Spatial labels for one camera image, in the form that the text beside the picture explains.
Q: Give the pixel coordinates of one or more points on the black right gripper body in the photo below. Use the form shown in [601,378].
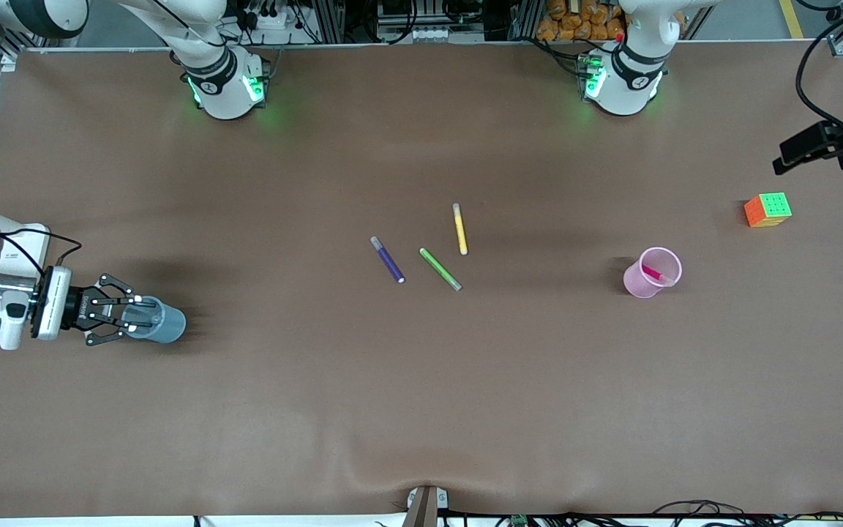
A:
[79,309]

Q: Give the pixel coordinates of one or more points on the pink marker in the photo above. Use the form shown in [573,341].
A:
[653,273]

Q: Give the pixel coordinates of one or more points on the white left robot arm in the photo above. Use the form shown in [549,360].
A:
[623,91]

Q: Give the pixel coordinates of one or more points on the light blue mesh cup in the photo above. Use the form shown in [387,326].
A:
[171,327]

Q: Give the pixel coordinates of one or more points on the multicoloured puzzle cube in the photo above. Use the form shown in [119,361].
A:
[773,207]

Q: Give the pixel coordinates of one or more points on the pink mesh cup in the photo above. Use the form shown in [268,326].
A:
[637,285]

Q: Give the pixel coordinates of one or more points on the orange packaged items pile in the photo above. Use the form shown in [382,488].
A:
[575,20]

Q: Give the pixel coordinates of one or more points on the purple marker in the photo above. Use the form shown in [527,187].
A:
[388,260]

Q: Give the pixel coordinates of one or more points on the white power strip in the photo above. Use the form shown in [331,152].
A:
[275,20]

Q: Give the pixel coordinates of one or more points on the green marker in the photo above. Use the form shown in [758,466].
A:
[439,268]

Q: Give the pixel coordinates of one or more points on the yellow marker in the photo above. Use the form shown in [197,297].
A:
[459,230]

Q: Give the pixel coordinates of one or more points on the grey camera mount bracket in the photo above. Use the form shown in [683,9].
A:
[424,506]

